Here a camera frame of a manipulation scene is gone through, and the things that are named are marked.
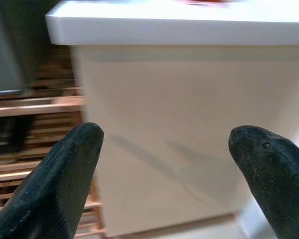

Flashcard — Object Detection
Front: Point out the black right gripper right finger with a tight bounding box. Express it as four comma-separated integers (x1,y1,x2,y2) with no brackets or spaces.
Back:
228,124,299,239

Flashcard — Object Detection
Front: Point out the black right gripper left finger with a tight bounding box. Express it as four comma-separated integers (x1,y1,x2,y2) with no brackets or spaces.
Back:
0,123,105,239

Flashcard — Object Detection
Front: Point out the grey fridge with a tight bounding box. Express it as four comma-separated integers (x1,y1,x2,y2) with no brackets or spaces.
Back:
0,0,53,97

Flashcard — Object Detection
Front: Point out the wooden slatted pallet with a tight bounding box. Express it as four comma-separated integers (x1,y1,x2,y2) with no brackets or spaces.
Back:
0,44,108,239

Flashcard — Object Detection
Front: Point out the white countertop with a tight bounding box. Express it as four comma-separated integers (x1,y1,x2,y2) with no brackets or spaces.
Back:
45,0,299,47

